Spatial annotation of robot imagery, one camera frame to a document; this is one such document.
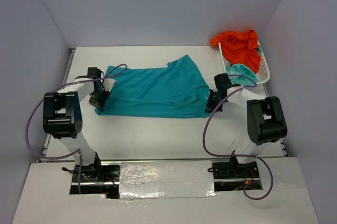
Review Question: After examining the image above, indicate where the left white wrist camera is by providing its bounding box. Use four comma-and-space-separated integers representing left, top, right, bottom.
102, 78, 116, 93

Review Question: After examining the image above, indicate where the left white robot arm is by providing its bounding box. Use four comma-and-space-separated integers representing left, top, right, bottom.
43, 67, 115, 181

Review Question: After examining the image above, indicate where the white plastic basket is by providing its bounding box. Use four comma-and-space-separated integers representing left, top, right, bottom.
218, 41, 271, 85

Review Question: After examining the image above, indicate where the teal t-shirt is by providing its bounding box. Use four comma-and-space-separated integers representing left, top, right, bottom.
95, 55, 209, 119

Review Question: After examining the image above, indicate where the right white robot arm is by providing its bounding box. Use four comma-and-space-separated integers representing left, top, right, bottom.
202, 73, 288, 177

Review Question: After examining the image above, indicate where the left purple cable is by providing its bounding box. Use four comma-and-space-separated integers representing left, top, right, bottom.
25, 63, 127, 193

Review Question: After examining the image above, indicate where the light turquoise t-shirt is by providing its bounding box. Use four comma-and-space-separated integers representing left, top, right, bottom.
222, 46, 262, 85

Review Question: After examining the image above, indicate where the orange t-shirt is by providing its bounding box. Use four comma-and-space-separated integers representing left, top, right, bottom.
209, 29, 261, 74

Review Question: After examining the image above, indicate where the silver foil tape sheet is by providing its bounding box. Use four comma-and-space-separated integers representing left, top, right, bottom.
119, 160, 215, 199

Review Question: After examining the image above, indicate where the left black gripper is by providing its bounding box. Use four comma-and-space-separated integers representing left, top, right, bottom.
88, 87, 111, 112

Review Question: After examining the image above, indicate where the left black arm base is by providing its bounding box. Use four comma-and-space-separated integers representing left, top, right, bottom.
62, 165, 120, 199

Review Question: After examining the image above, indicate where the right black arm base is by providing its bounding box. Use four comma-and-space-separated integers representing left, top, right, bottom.
207, 161, 262, 192

